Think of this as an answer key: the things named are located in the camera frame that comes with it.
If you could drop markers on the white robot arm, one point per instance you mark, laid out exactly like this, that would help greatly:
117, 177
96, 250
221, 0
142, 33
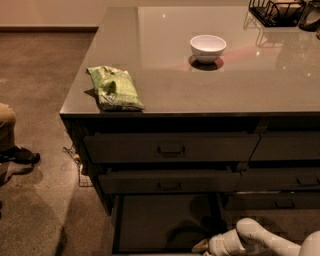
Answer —
250, 238

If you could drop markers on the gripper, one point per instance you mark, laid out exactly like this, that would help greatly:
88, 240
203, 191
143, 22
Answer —
217, 242

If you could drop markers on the white bowl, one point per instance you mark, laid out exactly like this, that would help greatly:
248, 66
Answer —
207, 48

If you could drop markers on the dark counter cabinet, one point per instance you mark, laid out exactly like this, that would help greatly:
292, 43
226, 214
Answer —
266, 80

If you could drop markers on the person leg tan trousers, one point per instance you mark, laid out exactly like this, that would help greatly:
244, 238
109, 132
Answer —
7, 125

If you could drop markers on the black wire basket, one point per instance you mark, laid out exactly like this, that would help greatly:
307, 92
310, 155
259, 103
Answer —
277, 13

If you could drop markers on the green chip bag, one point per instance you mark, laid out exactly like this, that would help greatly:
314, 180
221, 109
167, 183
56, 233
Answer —
115, 89

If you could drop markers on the dark drawer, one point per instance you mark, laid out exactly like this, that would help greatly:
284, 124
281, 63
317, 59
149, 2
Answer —
279, 179
169, 147
266, 201
282, 146
168, 181
165, 223

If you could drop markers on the wire rack on floor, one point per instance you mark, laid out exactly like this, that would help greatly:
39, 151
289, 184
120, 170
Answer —
83, 178

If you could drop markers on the dark object at corner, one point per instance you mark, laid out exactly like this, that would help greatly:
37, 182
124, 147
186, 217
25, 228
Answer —
310, 19

